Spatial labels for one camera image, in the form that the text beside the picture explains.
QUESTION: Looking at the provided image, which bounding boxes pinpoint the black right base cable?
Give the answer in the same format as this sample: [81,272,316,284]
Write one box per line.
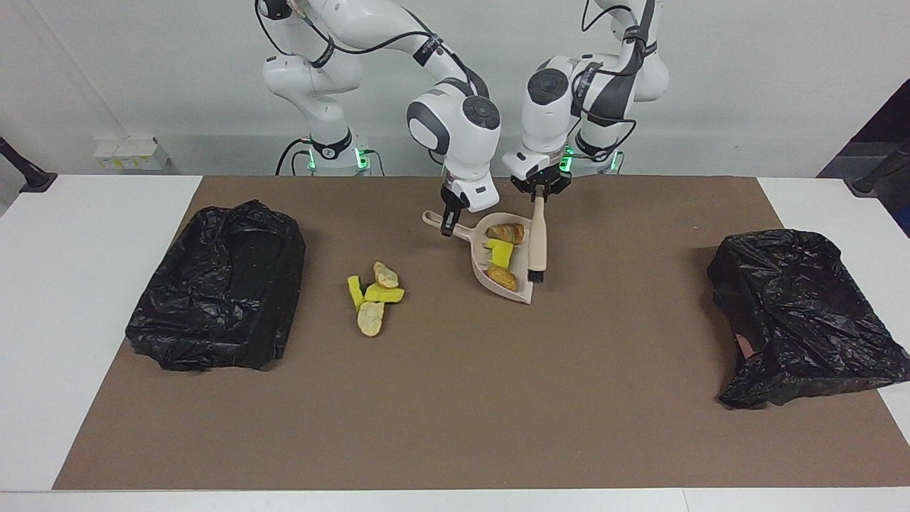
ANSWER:
[276,139,314,176]

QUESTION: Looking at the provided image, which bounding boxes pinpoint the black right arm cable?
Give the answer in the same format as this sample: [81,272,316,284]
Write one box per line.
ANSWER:
[255,0,491,97]

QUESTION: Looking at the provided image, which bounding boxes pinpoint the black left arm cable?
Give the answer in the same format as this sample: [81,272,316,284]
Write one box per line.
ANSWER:
[569,0,655,143]

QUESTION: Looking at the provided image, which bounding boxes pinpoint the white power strip box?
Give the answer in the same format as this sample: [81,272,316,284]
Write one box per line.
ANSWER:
[93,137,171,171]

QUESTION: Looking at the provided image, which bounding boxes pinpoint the beige hand brush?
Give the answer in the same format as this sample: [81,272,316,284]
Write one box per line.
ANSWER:
[526,186,548,284]

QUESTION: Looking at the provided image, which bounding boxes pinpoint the brown table mat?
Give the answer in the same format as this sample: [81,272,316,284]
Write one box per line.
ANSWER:
[53,176,910,491]

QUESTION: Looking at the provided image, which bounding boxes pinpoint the beige plastic dustpan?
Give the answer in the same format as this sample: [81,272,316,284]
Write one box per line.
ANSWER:
[422,210,541,305]

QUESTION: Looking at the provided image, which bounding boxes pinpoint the black stand post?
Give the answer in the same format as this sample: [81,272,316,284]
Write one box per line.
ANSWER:
[845,139,910,198]
[0,137,58,193]

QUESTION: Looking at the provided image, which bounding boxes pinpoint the boxy black bag lined bin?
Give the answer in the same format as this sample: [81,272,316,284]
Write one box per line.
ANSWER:
[125,200,307,373]

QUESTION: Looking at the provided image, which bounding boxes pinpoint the crumpled black bag lined bin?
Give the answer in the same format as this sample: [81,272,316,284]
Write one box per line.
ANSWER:
[707,228,910,410]

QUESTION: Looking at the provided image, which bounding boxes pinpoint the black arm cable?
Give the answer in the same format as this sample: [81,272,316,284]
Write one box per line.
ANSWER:
[255,0,491,97]
[569,0,655,143]

